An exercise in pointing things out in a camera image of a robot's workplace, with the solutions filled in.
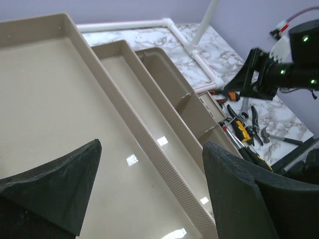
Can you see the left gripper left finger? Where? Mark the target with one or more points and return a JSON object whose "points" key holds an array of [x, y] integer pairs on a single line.
{"points": [[50, 201]]}

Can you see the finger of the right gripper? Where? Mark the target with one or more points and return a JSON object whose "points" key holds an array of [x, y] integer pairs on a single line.
{"points": [[242, 81]]}

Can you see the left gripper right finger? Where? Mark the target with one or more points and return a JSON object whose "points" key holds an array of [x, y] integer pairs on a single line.
{"points": [[250, 202]]}

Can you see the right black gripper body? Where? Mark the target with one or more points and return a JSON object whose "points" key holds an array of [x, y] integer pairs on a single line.
{"points": [[264, 75]]}

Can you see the brown translucent tool box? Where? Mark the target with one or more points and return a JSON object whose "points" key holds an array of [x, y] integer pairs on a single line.
{"points": [[56, 95]]}

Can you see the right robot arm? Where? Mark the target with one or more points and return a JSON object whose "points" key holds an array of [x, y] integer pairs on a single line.
{"points": [[304, 43]]}

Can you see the silver combination wrench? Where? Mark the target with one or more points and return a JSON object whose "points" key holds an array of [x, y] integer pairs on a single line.
{"points": [[244, 109]]}

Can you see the black pruning shears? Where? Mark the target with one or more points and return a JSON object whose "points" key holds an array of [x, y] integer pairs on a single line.
{"points": [[255, 125]]}

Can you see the yellow black screwdriver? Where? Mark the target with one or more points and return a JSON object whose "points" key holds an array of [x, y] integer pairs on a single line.
{"points": [[258, 160]]}

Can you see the yellow short screwdriver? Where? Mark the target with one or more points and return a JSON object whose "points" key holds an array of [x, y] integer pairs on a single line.
{"points": [[240, 131]]}

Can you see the black long screwdriver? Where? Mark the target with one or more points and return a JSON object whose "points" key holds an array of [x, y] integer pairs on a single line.
{"points": [[245, 152]]}

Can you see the small black hammer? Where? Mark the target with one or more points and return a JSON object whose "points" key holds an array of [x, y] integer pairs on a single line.
{"points": [[266, 138]]}

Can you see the orange handled pliers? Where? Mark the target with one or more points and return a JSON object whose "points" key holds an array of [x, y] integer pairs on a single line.
{"points": [[232, 96]]}

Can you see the black metal base rail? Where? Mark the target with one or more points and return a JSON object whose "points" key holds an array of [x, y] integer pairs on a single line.
{"points": [[298, 154]]}

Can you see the white PVC pipe frame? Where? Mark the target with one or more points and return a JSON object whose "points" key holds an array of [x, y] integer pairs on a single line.
{"points": [[189, 46]]}

